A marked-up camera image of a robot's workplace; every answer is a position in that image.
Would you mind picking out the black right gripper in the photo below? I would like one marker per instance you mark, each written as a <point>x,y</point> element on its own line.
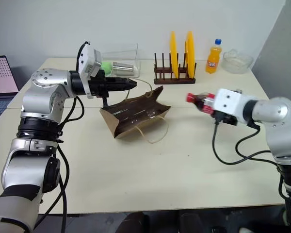
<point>229,119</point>

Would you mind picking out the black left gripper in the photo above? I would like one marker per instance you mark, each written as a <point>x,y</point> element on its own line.
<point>99,85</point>

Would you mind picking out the brown paper bag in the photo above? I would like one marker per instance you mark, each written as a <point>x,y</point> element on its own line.
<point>135,114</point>

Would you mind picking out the cola bottle with red label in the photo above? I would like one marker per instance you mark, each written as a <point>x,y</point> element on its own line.
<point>198,99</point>

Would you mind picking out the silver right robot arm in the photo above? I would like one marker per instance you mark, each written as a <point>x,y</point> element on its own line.
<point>279,121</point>

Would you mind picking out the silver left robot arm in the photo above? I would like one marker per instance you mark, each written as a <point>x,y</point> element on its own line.
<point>38,97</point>

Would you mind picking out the metal cup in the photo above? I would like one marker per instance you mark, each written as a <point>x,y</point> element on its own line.
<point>123,68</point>

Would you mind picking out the green ball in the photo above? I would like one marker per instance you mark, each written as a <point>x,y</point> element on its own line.
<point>107,68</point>

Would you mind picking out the clear plastic container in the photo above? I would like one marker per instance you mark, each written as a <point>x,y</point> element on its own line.
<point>133,52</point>

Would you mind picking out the dark wooden dish rack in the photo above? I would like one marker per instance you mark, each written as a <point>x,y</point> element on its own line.
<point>174,80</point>

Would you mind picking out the clear glass bowl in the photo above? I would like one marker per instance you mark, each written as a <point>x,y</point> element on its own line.
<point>237,61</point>

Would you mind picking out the yellow plate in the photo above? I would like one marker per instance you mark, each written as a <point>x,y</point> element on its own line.
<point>190,55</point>
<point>173,55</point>

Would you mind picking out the orange soda bottle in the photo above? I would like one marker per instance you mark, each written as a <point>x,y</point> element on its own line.
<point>213,60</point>

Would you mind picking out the laptop computer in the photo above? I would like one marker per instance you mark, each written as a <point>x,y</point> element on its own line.
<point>2,77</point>

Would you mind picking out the dark rounded shape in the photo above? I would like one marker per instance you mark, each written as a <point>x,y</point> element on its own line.
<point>133,223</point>

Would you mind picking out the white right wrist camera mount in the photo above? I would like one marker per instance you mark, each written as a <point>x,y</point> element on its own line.
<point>229,103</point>

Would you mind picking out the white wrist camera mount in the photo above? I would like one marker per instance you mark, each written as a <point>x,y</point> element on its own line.
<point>229,103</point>
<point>87,60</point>

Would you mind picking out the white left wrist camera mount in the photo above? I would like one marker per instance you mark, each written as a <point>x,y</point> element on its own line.
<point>87,60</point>

